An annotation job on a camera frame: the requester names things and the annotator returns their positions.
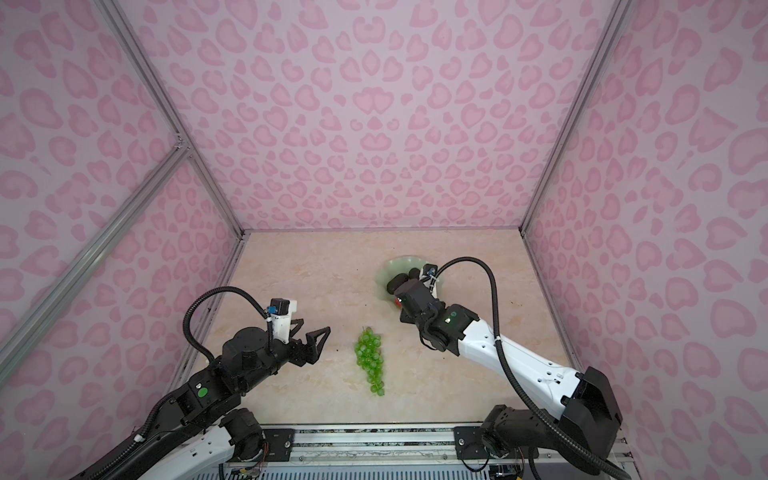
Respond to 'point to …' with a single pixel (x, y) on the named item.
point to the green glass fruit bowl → (400, 265)
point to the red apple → (398, 302)
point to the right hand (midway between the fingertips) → (412, 300)
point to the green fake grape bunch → (369, 357)
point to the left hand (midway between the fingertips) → (317, 322)
